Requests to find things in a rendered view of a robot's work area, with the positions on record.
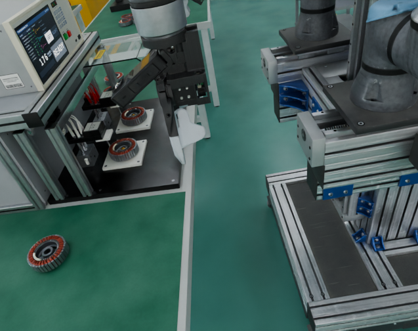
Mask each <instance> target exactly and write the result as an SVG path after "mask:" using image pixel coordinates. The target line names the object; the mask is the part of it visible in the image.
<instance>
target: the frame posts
mask: <svg viewBox="0 0 418 331"><path fill-rule="evenodd" d="M103 66H104V69H105V71H106V74H107V76H108V79H109V81H110V84H111V86H112V88H113V87H114V85H115V84H116V83H117V82H118V80H117V77H116V74H115V72H114V68H113V66H112V63H110V64H103ZM89 68H90V67H86V68H83V69H82V70H83V73H84V74H86V73H87V71H88V69H89ZM91 84H92V85H93V86H94V88H95V89H96V90H97V92H98V94H99V96H100V95H101V91H100V88H99V86H98V83H97V82H96V79H95V77H93V79H92V80H91ZM44 130H45V131H46V133H47V135H48V136H49V138H50V140H51V141H52V143H53V145H54V147H55V149H56V150H57V152H58V154H59V155H60V157H61V158H62V161H63V162H64V164H65V166H66V167H67V169H68V171H69V172H70V175H71V176H72V178H73V180H74V181H75V183H76V185H77V187H78V189H79V190H80V192H81V193H82V195H83V197H86V196H87V195H88V196H92V192H93V188H92V186H91V184H90V182H89V180H88V178H87V177H86V175H85V173H84V171H83V170H82V168H81V166H80V164H79V162H78V161H77V158H76V157H75V154H74V153H73V151H72V149H71V147H70V145H69V144H68V142H67V140H66V138H65V136H64V134H63V132H62V130H61V128H60V127H59V125H58V122H54V123H48V124H47V125H46V127H45V128H44ZM12 134H13V136H14V138H15V139H16V140H17V142H18V144H19V145H20V146H21V148H22V150H23V151H24V152H25V154H26V156H27V157H28V158H29V160H30V162H31V163H32V165H33V166H34V168H35V169H36V171H37V172H38V174H39V175H40V177H41V178H42V180H43V181H44V183H45V184H46V186H47V188H48V189H49V190H50V192H51V194H52V195H53V196H54V198H55V200H59V199H61V200H63V199H65V195H66V192H65V190H64V189H63V187H62V185H61V184H60V182H59V180H58V179H57V178H56V175H55V174H54V173H53V171H52V169H51V167H50V166H49V164H48V163H47V161H46V159H45V158H44V156H43V155H42V153H41V151H40V150H39V148H38V147H37V145H36V143H35V142H34V140H33V139H32V137H31V136H29V135H28V134H27V132H26V130H25V129H19V130H15V131H14V132H13V133H12Z"/></svg>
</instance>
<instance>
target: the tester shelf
mask: <svg viewBox="0 0 418 331"><path fill-rule="evenodd" d="M82 36H83V38H84V42H83V43H82V44H81V45H80V47H79V48H78V50H76V52H75V53H74V54H73V56H72V57H71V58H70V59H69V61H68V62H67V63H66V65H65V66H64V67H63V69H61V71H60V72H59V73H58V75H57V76H56V77H55V78H54V80H53V81H52V82H51V84H50V85H49V86H48V87H47V88H46V90H45V91H36V92H32V93H24V94H19V95H12V96H7V97H0V133H2V132H7V131H15V130H19V129H27V128H34V127H42V126H44V125H45V124H46V122H47V120H48V119H49V118H50V116H51V114H52V113H53V112H54V110H55V108H56V107H57V106H58V104H59V102H60V101H61V100H62V98H63V97H64V95H65V94H66V92H67V91H68V89H69V88H70V86H71V85H72V83H73V82H74V80H75V79H76V77H77V76H78V75H79V73H80V71H81V70H82V69H83V67H84V65H85V64H86V63H87V61H88V59H89V58H90V57H91V55H92V54H93V52H94V51H95V49H96V48H97V47H98V45H99V43H100V42H101V39H100V36H99V34H98V31H95V32H87V33H82Z"/></svg>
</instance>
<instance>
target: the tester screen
mask: <svg viewBox="0 0 418 331"><path fill-rule="evenodd" d="M54 25H56V24H55V22H54V20H53V17H52V15H51V12H50V10H49V8H48V7H47V8H46V9H45V10H44V11H42V12H41V13H39V14H38V15H37V16H36V17H35V18H33V19H32V20H30V21H29V22H28V23H27V24H25V25H24V26H22V27H21V28H20V29H19V30H17V31H16V32H17V34H18V36H19V38H20V40H21V42H22V43H23V45H24V47H25V49H26V51H27V53H28V55H29V57H30V58H31V61H32V62H33V65H34V66H35V69H36V70H37V72H38V74H39V76H40V73H41V71H42V70H43V69H44V68H45V67H46V65H47V64H48V63H49V62H50V61H51V60H52V59H54V61H55V62H56V63H55V64H54V65H53V66H52V68H51V69H50V70H49V71H48V72H47V73H46V74H45V75H44V77H43V78H42V77H41V76H40V78H41V80H42V82H44V80H45V79H46V78H47V76H48V75H49V74H50V73H51V72H52V71H53V70H54V68H55V67H56V66H57V64H58V63H59V62H60V61H61V60H62V59H63V58H64V56H65V55H66V54H67V52H68V51H66V52H65V54H64V55H63V56H62V58H61V59H60V60H59V61H58V62H57V61H56V59H55V57H54V55H53V53H52V51H51V47H52V46H53V45H54V44H55V43H56V42H57V41H58V39H59V38H60V37H61V35H60V33H59V34H58V35H57V36H56V37H55V38H54V39H53V40H52V41H51V42H50V43H49V44H48V42H47V39H46V37H45V34H46V33H47V32H48V31H49V30H50V29H51V28H52V27H53V26H54ZM45 53H46V54H47V56H48V58H49V60H48V61H47V62H46V64H45V65H44V66H43V67H42V66H41V64H40V62H39V59H40V58H41V57H42V56H43V55H44V54H45Z"/></svg>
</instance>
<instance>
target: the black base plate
mask: <svg viewBox="0 0 418 331"><path fill-rule="evenodd" d="M136 106H140V107H143V108H144V109H145V110H149V109H154V115H153V118H152V124H151V128H150V129H145V130H140V131H132V132H127V133H118V134H116V132H115V131H116V129H117V126H118V123H119V121H120V113H119V110H118V108H117V107H116V108H110V107H105V108H102V109H101V111H102V112H108V113H109V116H110V119H111V121H112V122H111V124H110V127H109V129H113V133H112V136H111V138H110V140H109V143H110V145H111V144H112V143H114V142H115V141H118V140H119V139H124V138H132V139H134V140H136V141H141V140H147V145H146V150H145V154H144V159H143V163H142V165H140V166H135V167H126V168H121V169H111V170H106V171H103V170H102V167H103V165H104V162H105V159H106V157H107V154H108V148H109V146H108V143H107V142H106V141H100V142H96V141H89V142H86V143H87V144H93V143H94V145H95V147H96V149H97V151H98V158H97V159H96V162H95V165H94V166H90V167H82V170H83V171H84V173H85V175H86V177H87V178H88V180H89V182H90V184H91V186H92V188H93V192H92V196H88V195H87V196H86V197H83V195H82V193H81V192H80V190H79V189H78V187H77V185H76V183H75V181H74V180H73V178H72V176H71V175H70V172H69V171H68V169H67V167H66V166H64V168H63V170H62V172H61V174H60V176H59V178H58V180H59V182H60V184H61V185H62V187H63V189H64V190H65V192H66V195H65V199H63V200H61V199H59V200H55V198H54V196H53V195H52V194H50V196H49V198H48V200H47V202H48V203H49V204H50V205H53V204H62V203H68V202H78V201H83V200H93V199H99V198H108V197H114V196H124V195H130V194H139V193H145V192H155V191H160V190H170V189H176V188H180V178H181V169H182V164H181V163H180V161H179V160H178V159H177V157H176V156H175V154H174V152H173V147H172V145H171V141H170V138H169V134H168V131H167V126H166V123H165V118H164V115H163V110H162V107H161V105H160V102H159V98H154V99H147V100H139V101H134V102H130V103H129V104H127V105H126V106H125V107H124V108H121V107H119V108H120V110H121V113H123V112H124V111H125V110H126V109H128V108H132V107H136ZM95 116H96V114H95V112H94V110H93V111H92V112H91V115H90V116H89V119H88V120H87V123H90V122H93V120H94V118H95Z"/></svg>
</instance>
